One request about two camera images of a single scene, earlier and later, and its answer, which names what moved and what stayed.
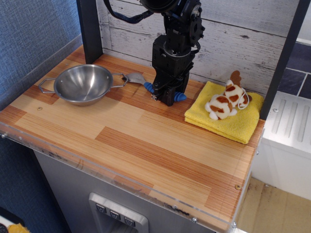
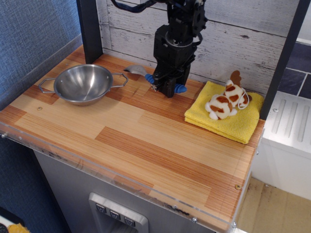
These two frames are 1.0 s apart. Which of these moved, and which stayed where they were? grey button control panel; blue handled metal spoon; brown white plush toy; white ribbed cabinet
Moved: blue handled metal spoon
Stayed: grey button control panel; brown white plush toy; white ribbed cabinet
